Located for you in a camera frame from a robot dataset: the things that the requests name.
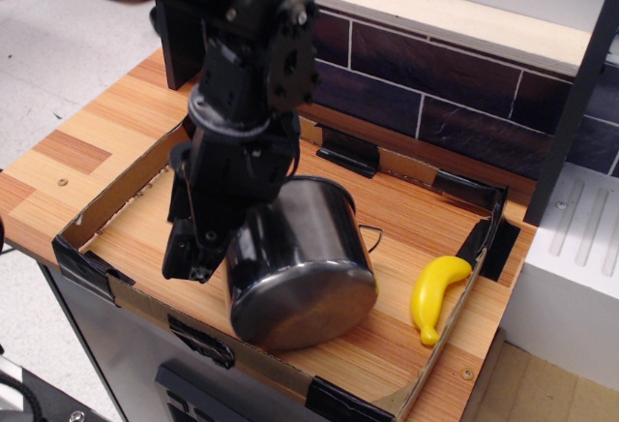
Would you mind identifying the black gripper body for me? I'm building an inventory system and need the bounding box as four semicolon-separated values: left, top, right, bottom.
168;97;300;248

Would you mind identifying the cardboard fence with black tape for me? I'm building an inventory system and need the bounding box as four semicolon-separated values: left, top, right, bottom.
52;127;534;421

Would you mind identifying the stainless steel pot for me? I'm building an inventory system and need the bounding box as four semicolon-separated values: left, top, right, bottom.
225;176;378;350

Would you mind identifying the dark brick backsplash panel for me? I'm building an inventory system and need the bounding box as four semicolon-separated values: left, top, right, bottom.
314;0;589;180

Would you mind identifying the white sink drainboard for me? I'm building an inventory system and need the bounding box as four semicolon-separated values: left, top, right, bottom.
526;164;618;298

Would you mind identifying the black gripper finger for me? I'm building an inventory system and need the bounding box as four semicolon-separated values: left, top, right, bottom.
162;179;232;282

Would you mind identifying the yellow toy banana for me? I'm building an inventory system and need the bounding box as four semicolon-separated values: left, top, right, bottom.
410;256;473;346

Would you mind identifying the dark grey upright post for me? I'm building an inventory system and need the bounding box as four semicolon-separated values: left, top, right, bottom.
523;0;618;226

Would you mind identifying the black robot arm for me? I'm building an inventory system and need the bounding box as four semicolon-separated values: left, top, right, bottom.
115;0;319;283

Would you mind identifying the black oven control panel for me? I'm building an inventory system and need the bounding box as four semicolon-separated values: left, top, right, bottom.
154;362;257;422

